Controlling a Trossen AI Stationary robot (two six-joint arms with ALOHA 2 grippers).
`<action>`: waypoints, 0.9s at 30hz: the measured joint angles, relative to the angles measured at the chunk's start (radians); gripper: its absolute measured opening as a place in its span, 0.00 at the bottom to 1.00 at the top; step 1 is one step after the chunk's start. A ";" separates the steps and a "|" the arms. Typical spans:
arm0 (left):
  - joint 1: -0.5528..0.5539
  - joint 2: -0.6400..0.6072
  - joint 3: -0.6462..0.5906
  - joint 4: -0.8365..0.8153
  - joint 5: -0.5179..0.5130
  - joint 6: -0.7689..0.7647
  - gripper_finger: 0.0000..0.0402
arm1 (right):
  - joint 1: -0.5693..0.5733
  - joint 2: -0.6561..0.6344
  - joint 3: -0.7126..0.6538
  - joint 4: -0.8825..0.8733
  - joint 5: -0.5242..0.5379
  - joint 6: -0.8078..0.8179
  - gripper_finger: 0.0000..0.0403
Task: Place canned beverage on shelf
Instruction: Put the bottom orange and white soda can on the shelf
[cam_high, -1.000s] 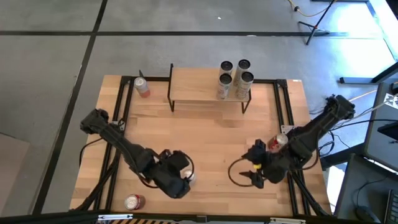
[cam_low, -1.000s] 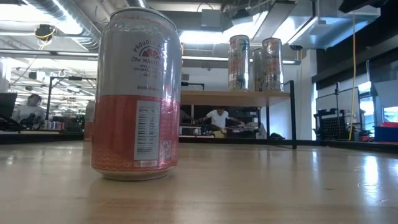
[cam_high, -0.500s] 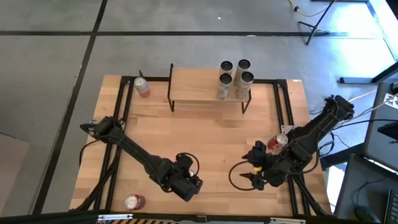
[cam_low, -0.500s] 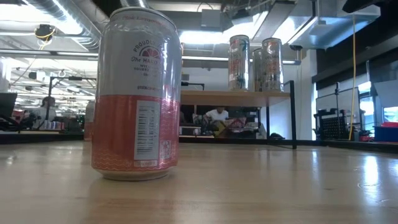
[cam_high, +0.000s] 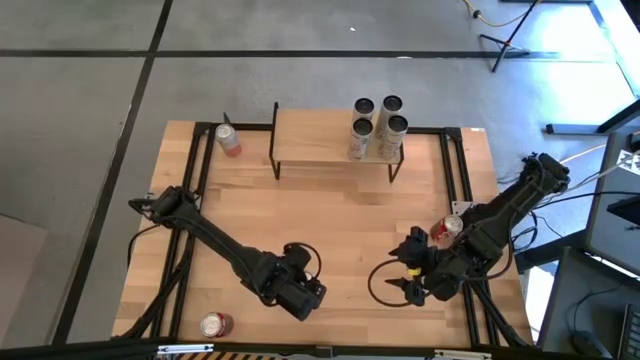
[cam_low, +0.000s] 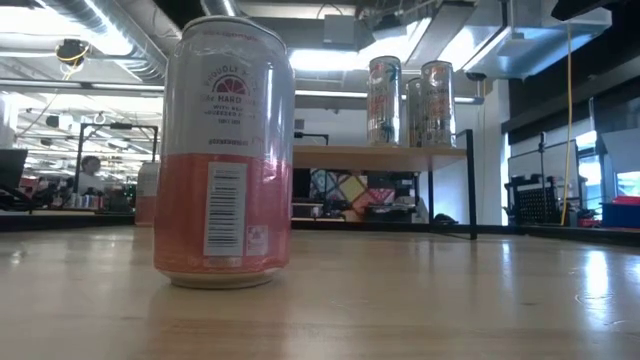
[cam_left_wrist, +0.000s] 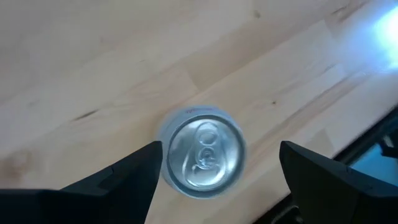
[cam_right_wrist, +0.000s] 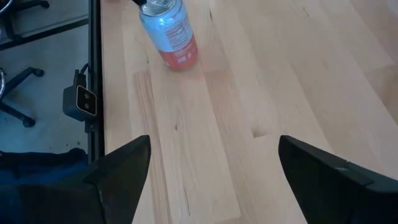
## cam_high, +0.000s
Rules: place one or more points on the black tripod stand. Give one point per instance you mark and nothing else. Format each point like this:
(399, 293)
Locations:
(508, 45)

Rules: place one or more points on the dark grey desk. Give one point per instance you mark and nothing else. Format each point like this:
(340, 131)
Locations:
(565, 310)
(615, 225)

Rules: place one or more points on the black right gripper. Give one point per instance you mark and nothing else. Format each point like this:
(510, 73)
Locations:
(417, 252)

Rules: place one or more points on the white Celsius can black lid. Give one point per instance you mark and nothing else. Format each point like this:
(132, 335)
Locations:
(360, 145)
(392, 103)
(363, 106)
(391, 145)

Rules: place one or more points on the pink and silver can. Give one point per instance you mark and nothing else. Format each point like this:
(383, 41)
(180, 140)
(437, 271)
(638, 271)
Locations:
(227, 135)

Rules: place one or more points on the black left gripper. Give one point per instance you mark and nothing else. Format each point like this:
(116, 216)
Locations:
(300, 292)

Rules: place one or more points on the black yellow hazard strip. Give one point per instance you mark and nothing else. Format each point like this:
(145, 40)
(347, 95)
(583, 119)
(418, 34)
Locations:
(225, 356)

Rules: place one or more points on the black computer mouse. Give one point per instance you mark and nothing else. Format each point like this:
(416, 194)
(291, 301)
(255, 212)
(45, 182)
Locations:
(587, 345)

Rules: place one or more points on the silver bracket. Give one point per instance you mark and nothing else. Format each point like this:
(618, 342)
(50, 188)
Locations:
(185, 348)
(462, 354)

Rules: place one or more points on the silver mounting plate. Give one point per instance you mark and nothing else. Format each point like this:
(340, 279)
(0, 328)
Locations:
(460, 207)

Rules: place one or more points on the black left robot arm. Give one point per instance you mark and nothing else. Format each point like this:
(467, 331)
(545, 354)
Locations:
(210, 240)

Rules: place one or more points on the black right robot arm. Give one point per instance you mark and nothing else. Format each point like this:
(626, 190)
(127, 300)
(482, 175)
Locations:
(505, 210)

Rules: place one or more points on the black stand base bar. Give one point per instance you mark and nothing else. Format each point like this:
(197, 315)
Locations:
(570, 129)

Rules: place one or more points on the black metal table frame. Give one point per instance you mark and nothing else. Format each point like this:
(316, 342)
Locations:
(250, 126)

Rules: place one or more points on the red Coke can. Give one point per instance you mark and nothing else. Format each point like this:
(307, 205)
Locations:
(452, 225)
(215, 325)

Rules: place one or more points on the black keyboard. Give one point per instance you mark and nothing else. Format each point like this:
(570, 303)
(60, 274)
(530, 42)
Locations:
(631, 335)

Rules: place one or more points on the wooden shelf with black legs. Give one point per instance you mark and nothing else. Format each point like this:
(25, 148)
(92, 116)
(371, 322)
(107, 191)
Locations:
(310, 135)

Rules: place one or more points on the white fiducial marker card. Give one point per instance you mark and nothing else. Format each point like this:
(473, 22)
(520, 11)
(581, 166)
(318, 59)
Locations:
(629, 161)

